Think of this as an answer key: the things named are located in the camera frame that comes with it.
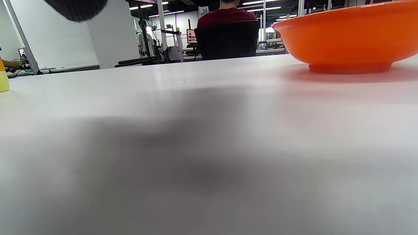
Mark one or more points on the person's right hand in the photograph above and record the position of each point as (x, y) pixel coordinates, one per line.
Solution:
(76, 9)

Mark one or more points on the yellow dish soap bottle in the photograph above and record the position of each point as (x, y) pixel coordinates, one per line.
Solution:
(2, 81)

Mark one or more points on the black flat stand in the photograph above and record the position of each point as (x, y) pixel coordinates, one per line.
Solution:
(137, 61)

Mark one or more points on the pink screen monitor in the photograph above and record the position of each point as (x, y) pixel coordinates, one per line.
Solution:
(191, 36)

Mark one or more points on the white hanging sign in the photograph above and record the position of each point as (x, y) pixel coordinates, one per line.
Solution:
(204, 10)

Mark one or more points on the black office chair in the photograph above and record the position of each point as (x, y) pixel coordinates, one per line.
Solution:
(228, 39)

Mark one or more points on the orange plastic bowl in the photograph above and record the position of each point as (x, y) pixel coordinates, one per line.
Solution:
(352, 36)

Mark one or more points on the grey metal post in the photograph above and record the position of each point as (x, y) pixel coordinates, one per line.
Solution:
(23, 42)

